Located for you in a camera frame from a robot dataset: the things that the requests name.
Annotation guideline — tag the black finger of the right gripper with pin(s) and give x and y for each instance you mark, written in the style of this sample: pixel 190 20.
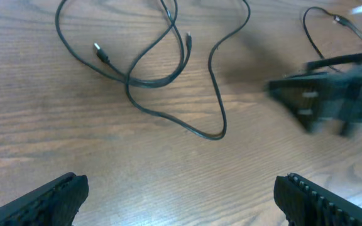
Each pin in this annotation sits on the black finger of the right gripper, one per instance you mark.
pixel 304 96
pixel 338 60

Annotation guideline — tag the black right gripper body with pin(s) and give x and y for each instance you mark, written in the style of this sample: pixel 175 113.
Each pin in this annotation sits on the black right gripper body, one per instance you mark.
pixel 343 102

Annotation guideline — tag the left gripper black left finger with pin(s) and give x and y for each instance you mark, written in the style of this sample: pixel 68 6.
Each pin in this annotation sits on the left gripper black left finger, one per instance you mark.
pixel 55 203

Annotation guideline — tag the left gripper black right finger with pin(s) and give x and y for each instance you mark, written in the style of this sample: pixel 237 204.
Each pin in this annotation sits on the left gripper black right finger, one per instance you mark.
pixel 305 203

